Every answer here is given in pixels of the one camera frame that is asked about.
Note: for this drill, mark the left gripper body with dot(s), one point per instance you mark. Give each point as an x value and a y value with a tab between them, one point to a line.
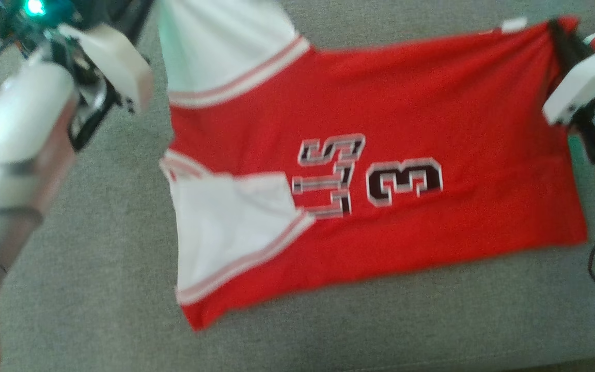
109	67

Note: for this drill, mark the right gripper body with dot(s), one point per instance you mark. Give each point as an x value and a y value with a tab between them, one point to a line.
586	88

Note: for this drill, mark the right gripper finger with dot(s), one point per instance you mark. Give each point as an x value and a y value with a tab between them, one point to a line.
566	44

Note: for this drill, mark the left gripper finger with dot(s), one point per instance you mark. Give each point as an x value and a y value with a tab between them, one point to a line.
135	20

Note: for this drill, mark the red jersey white sleeves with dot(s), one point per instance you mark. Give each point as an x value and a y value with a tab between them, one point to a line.
380	103

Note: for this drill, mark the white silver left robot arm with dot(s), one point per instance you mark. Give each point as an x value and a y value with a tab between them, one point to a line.
13	181

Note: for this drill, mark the black wrist module green light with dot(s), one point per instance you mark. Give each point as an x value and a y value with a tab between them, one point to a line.
29	15

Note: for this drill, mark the large grey sofa seat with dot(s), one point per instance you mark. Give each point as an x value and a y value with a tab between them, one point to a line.
122	320

